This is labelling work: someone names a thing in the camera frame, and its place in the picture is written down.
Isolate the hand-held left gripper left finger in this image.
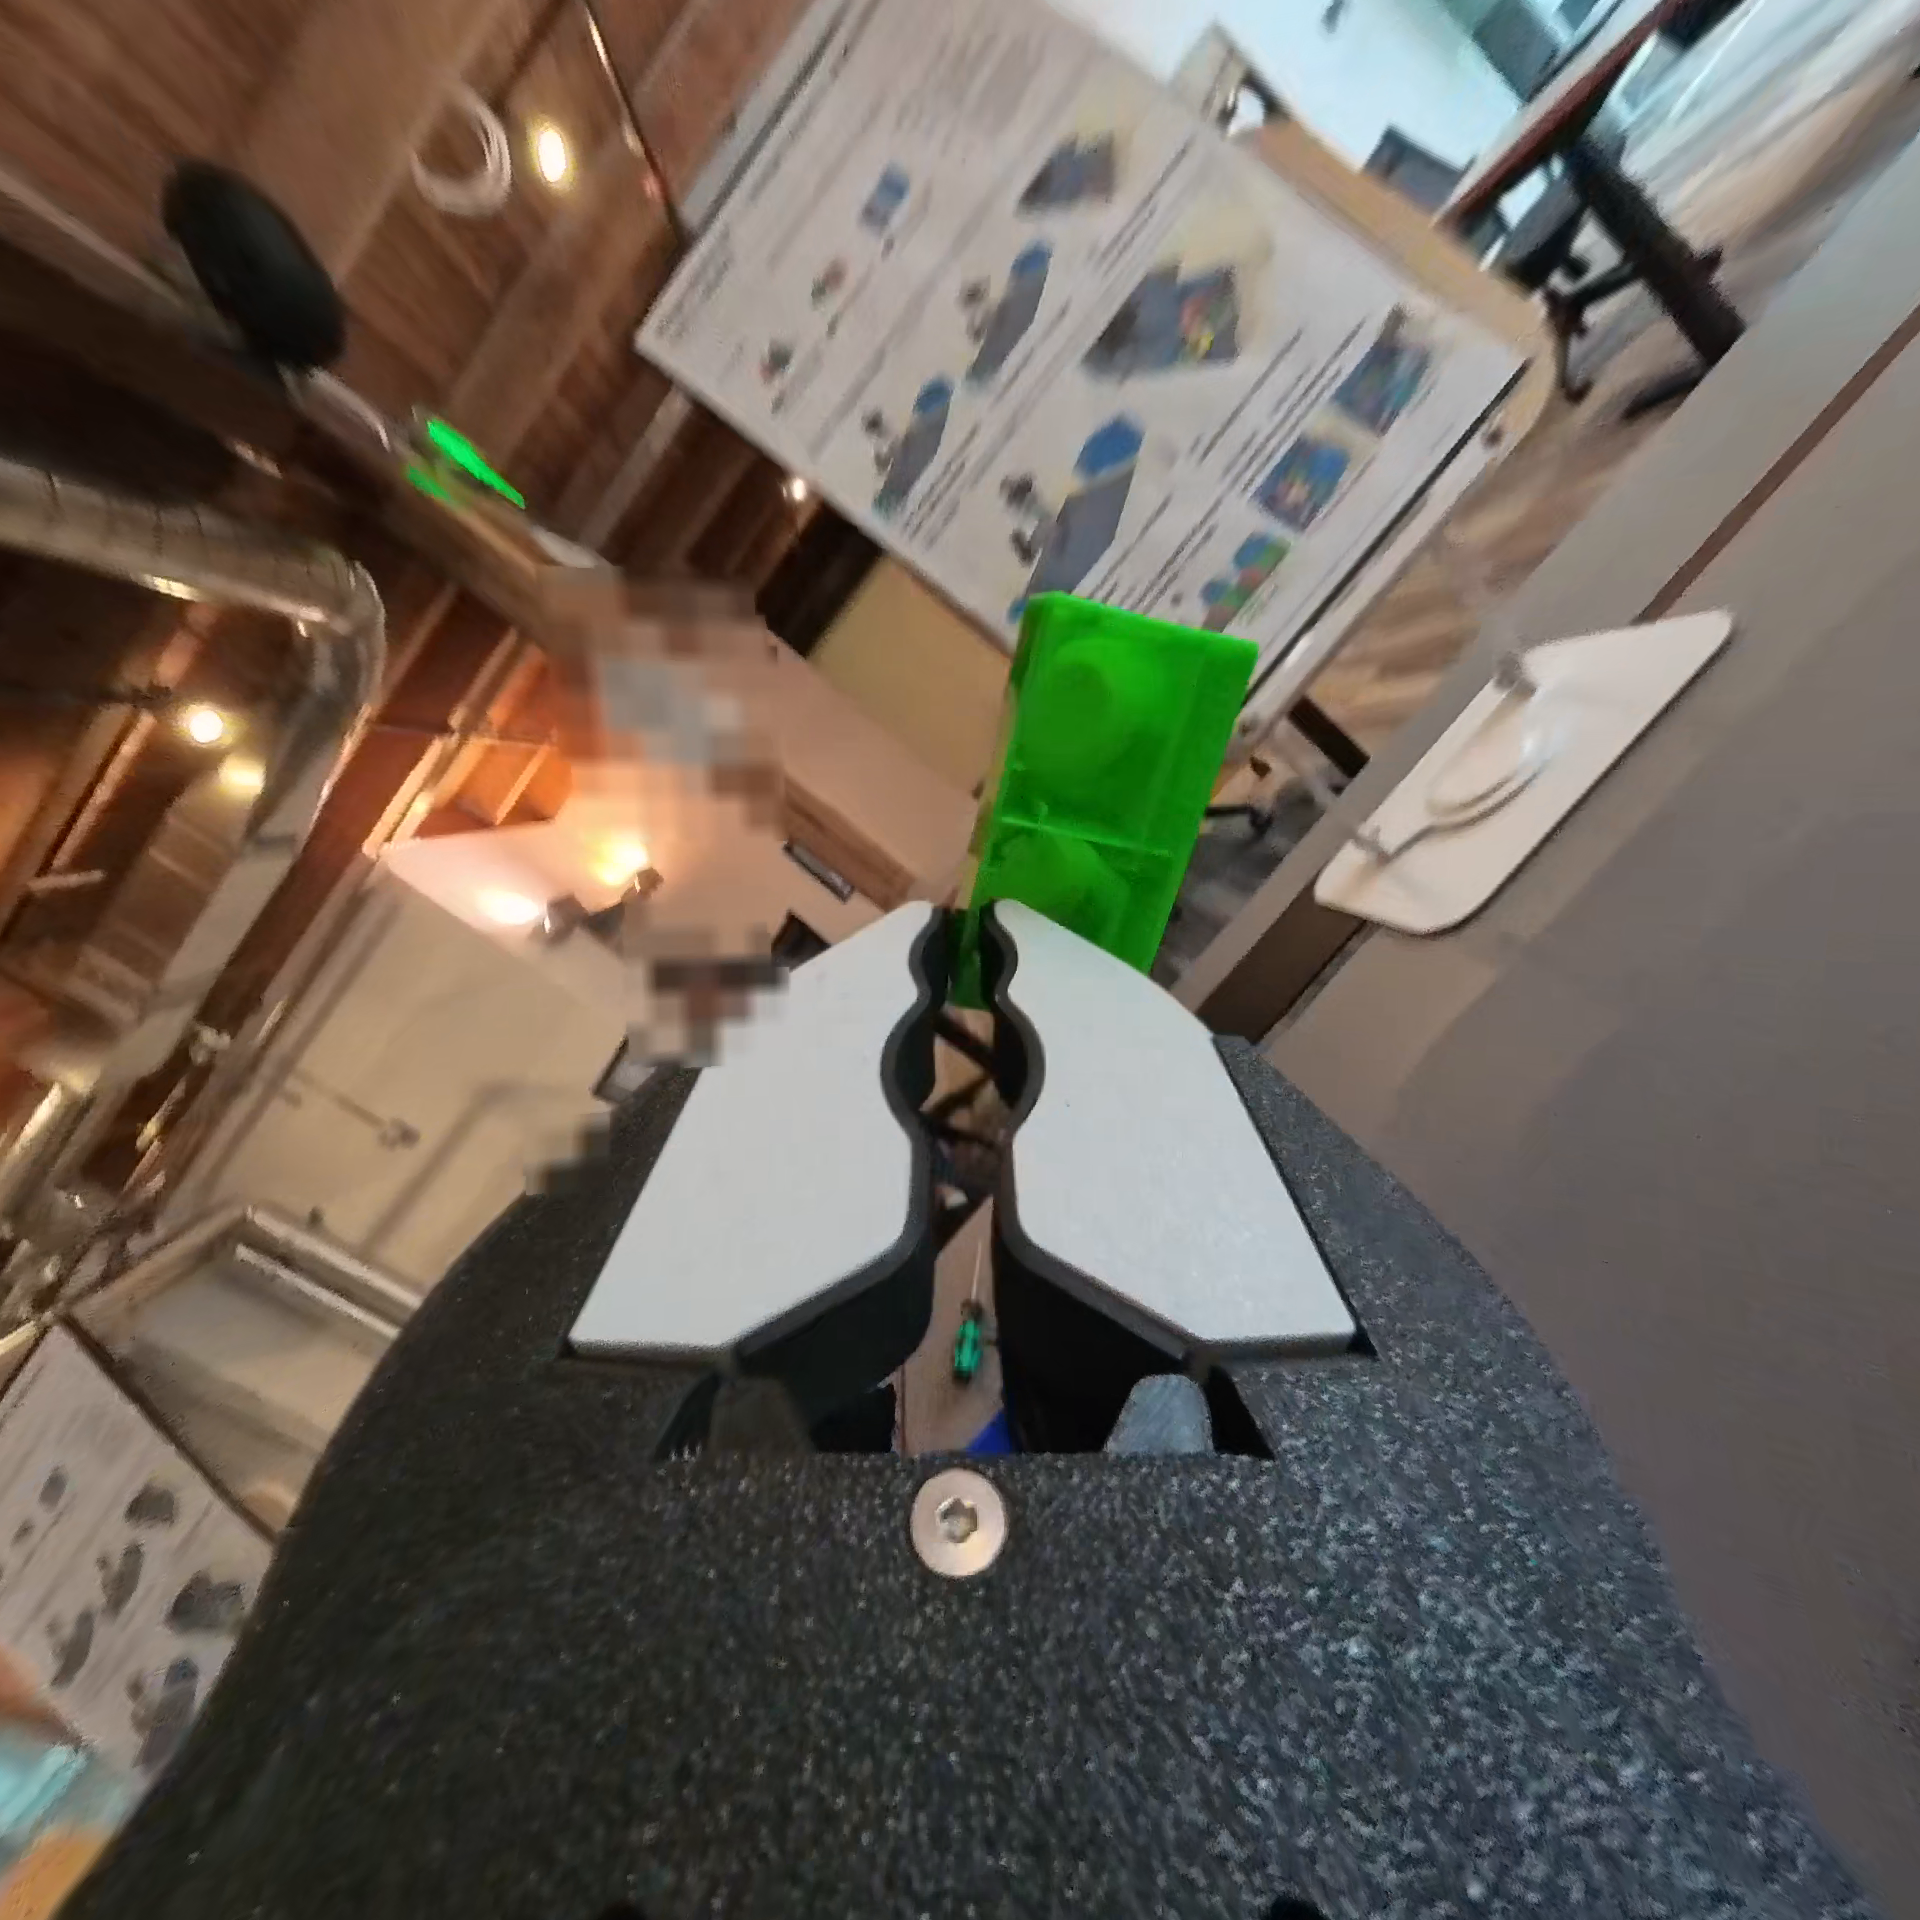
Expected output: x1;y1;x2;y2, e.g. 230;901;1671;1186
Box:
566;901;952;1454

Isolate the silver air duct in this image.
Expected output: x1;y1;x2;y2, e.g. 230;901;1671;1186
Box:
0;450;392;1248

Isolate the black round fixture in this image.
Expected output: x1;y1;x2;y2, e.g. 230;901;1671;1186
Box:
161;157;349;367

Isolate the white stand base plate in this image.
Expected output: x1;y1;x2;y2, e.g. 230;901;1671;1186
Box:
1312;608;1734;940

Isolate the white cable coil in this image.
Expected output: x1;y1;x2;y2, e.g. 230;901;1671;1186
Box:
406;83;519;212

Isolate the white picture poster board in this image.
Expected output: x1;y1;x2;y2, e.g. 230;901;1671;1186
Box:
632;0;1530;723
0;1327;287;1778

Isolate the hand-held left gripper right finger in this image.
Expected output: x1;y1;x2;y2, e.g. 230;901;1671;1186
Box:
977;895;1362;1456

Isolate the long wooden desk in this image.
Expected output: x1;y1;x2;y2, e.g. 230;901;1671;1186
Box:
1439;0;1758;406

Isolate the green black screwdriver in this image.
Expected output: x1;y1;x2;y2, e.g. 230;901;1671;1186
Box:
944;1200;998;1383

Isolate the green exit sign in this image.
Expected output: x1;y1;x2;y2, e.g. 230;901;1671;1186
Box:
405;411;529;511

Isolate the green mega block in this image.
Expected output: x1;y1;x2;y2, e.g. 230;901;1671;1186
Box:
942;589;1262;1010

